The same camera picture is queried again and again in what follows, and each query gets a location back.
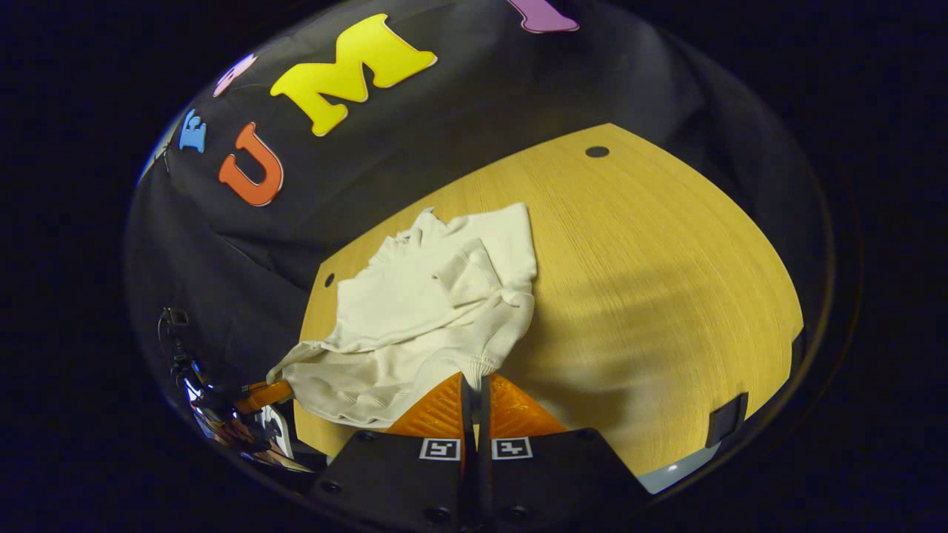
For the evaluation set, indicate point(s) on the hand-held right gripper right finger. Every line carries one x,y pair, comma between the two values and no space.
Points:
555,481

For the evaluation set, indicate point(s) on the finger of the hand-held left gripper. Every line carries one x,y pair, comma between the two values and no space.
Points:
263,396

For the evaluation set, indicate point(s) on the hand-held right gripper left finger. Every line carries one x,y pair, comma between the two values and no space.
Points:
392,481

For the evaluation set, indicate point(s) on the white sweatshirt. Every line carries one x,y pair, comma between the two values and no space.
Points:
415,318

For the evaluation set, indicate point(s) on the black backdrop cloth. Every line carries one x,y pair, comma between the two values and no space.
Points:
481,111

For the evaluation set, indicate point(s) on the black table edge bracket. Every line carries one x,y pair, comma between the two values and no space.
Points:
727,420

